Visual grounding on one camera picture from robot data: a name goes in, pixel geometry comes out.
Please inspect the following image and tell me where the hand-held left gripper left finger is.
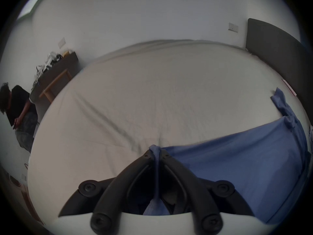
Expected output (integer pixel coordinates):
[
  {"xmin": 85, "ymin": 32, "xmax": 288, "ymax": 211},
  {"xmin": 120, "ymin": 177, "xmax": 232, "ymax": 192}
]
[{"xmin": 58, "ymin": 149, "xmax": 155, "ymax": 235}]

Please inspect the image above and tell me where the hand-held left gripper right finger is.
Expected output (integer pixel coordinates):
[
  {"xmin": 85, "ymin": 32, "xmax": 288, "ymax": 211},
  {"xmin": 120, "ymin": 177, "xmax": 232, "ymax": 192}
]
[{"xmin": 159, "ymin": 149, "xmax": 255, "ymax": 235}]

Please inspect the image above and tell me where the blue shirt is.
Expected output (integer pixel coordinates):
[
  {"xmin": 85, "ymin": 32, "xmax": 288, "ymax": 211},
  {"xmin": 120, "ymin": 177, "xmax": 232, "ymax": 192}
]
[{"xmin": 142, "ymin": 87, "xmax": 311, "ymax": 226}]

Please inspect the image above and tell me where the bed with beige sheet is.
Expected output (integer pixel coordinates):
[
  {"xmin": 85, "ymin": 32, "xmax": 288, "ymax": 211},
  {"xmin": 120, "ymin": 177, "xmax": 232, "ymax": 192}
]
[{"xmin": 27, "ymin": 39, "xmax": 312, "ymax": 226}]

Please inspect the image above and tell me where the dark wooden desk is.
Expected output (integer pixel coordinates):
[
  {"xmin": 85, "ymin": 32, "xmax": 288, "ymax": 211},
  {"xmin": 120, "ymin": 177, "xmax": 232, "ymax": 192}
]
[{"xmin": 30, "ymin": 50, "xmax": 79, "ymax": 104}]

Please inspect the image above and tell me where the small pink card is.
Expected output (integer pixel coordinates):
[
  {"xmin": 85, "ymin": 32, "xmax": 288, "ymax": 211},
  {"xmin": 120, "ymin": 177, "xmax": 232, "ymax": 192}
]
[{"xmin": 281, "ymin": 79, "xmax": 297, "ymax": 97}]

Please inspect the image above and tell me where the dark padded headboard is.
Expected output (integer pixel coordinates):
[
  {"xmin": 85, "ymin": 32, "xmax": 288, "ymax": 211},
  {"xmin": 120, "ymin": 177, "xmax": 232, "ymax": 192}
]
[{"xmin": 245, "ymin": 18, "xmax": 313, "ymax": 127}]

